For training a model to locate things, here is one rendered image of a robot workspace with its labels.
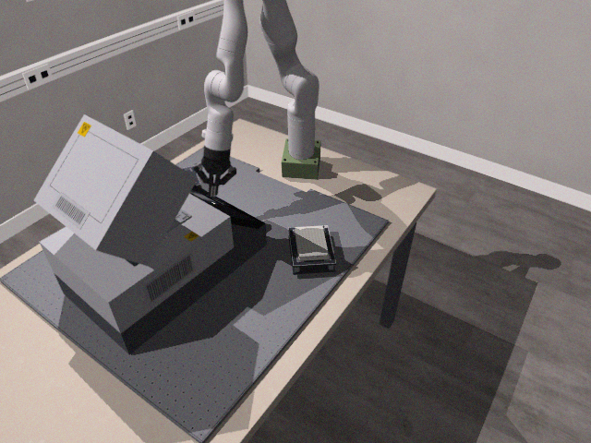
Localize light grey benchtop lab instrument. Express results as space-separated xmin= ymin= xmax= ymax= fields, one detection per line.
xmin=34 ymin=115 xmax=267 ymax=354

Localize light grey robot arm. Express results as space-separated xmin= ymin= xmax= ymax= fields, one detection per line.
xmin=202 ymin=0 xmax=320 ymax=160

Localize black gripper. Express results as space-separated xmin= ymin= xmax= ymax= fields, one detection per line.
xmin=194 ymin=145 xmax=236 ymax=198

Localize white microplate with grey wells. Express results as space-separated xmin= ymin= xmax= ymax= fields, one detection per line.
xmin=295 ymin=226 xmax=329 ymax=261

